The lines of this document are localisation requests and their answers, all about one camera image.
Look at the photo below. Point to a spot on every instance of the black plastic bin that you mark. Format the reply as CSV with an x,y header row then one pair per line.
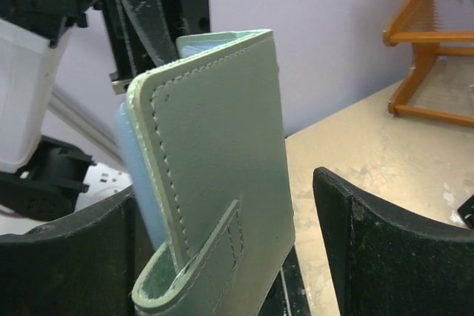
x,y
466,212

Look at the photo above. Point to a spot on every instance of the green card holder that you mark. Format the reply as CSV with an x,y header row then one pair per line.
x,y
203,140

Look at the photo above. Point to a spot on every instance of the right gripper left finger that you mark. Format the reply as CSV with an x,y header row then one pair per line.
x,y
83,264

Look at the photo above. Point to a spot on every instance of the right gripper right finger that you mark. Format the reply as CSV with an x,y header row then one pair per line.
x,y
386,260

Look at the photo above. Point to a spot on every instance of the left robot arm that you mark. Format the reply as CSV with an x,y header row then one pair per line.
x,y
41,177

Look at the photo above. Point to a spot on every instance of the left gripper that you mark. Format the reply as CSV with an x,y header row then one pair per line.
x,y
143,33

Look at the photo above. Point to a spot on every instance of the wooden rack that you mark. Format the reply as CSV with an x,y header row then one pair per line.
x,y
416,23

